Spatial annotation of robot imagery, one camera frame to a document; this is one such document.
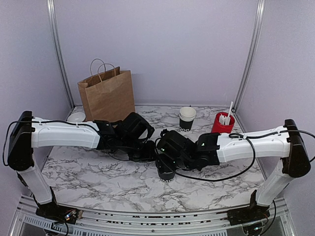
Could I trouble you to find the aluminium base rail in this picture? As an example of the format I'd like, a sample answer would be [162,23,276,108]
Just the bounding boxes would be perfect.
[8,196,296,236]

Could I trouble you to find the brown paper bag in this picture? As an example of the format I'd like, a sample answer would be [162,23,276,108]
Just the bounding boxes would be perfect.
[78,62,135,122]

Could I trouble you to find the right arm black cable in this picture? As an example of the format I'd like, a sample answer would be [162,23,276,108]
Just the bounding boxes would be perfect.
[154,130,315,214]

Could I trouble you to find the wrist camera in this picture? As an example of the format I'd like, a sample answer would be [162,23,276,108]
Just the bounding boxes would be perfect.
[114,112,155,148]
[157,129,196,159]

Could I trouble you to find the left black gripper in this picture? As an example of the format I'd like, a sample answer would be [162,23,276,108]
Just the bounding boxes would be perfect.
[120,136,157,164]

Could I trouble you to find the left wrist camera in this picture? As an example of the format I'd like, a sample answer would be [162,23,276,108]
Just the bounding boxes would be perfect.
[114,112,155,148]

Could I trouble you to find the aluminium frame post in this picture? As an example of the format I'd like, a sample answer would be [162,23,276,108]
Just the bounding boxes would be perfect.
[46,0,75,110]
[233,0,266,112]

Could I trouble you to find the black plastic cup lid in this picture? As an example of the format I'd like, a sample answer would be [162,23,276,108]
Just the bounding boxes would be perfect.
[157,163,175,175]

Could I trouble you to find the left aluminium frame post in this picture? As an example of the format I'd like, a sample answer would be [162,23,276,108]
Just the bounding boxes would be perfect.
[46,0,75,110]

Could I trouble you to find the red cylindrical holder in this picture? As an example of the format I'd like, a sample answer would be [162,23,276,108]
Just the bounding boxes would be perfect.
[211,112,235,133]

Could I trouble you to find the black paper coffee cup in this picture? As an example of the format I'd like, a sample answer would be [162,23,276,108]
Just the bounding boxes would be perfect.
[157,169,175,183]

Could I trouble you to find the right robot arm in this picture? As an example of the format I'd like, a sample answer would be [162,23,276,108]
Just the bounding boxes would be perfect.
[156,119,311,225]

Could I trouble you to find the right aluminium frame post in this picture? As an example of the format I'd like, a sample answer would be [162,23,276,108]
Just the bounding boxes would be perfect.
[233,0,266,112]

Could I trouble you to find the white sugar packets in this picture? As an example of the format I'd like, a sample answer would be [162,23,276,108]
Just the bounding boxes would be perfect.
[219,113,231,125]

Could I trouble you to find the stack of paper cups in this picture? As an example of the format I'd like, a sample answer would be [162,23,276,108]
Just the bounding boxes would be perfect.
[179,107,196,132]

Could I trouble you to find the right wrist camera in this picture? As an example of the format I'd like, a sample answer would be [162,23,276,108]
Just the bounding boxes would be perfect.
[157,129,196,159]

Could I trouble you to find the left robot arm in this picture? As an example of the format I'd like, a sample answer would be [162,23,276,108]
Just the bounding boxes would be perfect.
[2,111,156,224]

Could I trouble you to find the white and orange bowl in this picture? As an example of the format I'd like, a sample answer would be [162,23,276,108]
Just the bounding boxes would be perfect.
[67,112,86,122]

